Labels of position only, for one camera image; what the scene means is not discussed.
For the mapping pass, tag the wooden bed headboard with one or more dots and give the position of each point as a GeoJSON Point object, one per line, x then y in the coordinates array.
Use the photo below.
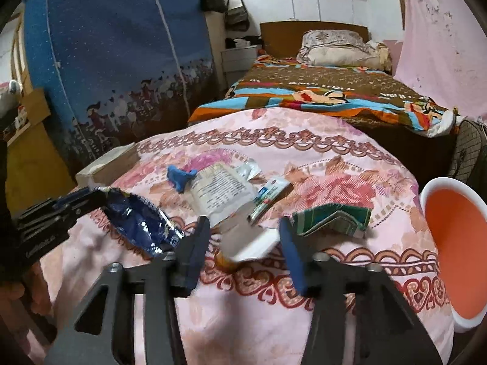
{"type": "Point", "coordinates": [283, 39]}

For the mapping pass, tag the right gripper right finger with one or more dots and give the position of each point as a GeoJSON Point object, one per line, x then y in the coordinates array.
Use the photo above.
{"type": "Point", "coordinates": [387, 331]}

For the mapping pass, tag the grey hanging handbag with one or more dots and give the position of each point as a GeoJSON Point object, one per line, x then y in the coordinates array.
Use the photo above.
{"type": "Point", "coordinates": [236, 16]}

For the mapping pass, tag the green striped wrapper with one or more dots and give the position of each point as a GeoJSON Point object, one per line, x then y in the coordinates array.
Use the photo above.
{"type": "Point", "coordinates": [344, 219]}

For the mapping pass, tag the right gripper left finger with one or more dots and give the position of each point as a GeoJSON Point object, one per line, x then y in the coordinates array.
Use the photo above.
{"type": "Point", "coordinates": [101, 328]}

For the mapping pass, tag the floral pillow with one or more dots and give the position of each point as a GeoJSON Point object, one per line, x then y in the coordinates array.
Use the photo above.
{"type": "Point", "coordinates": [343, 48]}

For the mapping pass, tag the beige foam block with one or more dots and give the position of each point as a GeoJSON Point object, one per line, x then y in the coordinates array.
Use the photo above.
{"type": "Point", "coordinates": [109, 167]}

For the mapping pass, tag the black handbag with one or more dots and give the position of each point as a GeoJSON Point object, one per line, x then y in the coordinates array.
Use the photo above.
{"type": "Point", "coordinates": [218, 6]}

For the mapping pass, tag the checkered suitcase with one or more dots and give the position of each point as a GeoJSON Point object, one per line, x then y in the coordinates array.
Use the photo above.
{"type": "Point", "coordinates": [469, 158]}

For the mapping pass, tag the red trash bin white rim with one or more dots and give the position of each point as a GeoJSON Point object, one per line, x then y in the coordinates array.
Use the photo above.
{"type": "Point", "coordinates": [456, 217]}

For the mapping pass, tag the pink hanging sheet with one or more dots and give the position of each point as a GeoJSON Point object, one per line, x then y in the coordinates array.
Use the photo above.
{"type": "Point", "coordinates": [444, 55]}

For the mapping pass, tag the white bedside drawer cabinet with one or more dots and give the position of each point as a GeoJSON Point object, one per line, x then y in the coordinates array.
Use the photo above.
{"type": "Point", "coordinates": [237, 61]}

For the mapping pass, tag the blue snack wrapper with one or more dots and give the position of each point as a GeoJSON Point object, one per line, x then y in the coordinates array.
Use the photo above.
{"type": "Point", "coordinates": [140, 222]}

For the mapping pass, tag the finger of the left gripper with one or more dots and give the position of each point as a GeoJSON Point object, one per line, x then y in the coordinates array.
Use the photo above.
{"type": "Point", "coordinates": [60, 213]}

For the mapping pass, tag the pink floral quilt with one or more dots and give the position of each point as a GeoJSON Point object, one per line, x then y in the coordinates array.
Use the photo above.
{"type": "Point", "coordinates": [245, 310]}

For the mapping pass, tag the blue fabric wardrobe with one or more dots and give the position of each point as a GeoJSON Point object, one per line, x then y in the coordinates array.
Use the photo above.
{"type": "Point", "coordinates": [117, 71]}

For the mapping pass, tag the blue plastic scrap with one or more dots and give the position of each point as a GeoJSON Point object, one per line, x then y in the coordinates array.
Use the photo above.
{"type": "Point", "coordinates": [179, 178]}

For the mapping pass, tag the colourful striped bed blanket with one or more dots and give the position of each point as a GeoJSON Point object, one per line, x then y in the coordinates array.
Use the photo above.
{"type": "Point", "coordinates": [358, 95]}

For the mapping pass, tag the white printed plastic packet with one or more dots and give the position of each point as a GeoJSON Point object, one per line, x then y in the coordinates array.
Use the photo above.
{"type": "Point", "coordinates": [217, 192]}

